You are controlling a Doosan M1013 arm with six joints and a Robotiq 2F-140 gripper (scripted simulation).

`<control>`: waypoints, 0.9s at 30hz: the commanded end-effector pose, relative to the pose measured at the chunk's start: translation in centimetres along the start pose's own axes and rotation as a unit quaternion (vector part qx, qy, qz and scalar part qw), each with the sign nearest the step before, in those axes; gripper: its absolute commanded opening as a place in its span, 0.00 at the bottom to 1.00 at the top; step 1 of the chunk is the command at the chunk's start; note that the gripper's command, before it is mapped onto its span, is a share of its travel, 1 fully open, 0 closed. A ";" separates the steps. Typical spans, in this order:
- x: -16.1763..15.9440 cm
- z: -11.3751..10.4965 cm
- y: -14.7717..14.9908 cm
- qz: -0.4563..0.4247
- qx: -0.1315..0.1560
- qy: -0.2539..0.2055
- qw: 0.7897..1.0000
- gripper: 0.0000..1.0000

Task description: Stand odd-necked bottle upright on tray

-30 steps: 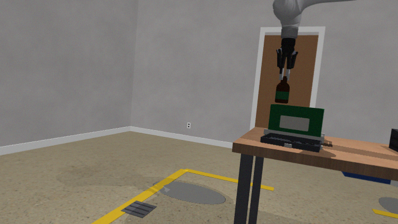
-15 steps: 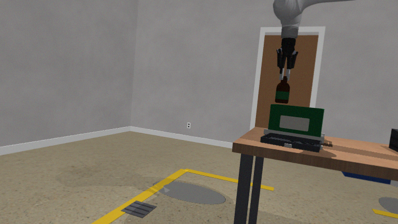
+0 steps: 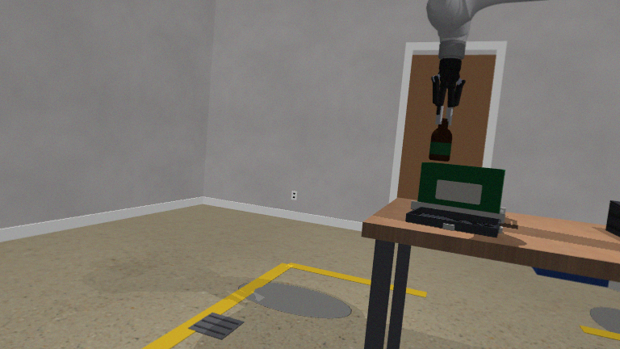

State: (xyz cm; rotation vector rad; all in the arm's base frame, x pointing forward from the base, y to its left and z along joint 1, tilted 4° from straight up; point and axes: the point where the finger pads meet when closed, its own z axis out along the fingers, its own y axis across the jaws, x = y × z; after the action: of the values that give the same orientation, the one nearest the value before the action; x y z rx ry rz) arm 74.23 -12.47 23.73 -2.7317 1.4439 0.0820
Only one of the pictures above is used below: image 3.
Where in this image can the brown glass bottle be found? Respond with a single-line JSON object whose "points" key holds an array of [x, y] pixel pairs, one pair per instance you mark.
{"points": [[440, 145]]}

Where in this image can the green plastic crate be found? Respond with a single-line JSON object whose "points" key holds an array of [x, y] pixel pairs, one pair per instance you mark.
{"points": [[461, 186]]}

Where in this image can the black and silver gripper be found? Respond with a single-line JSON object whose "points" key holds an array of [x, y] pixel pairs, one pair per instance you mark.
{"points": [[449, 76]]}

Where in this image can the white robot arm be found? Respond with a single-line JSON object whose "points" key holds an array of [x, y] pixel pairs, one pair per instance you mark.
{"points": [[451, 18]]}

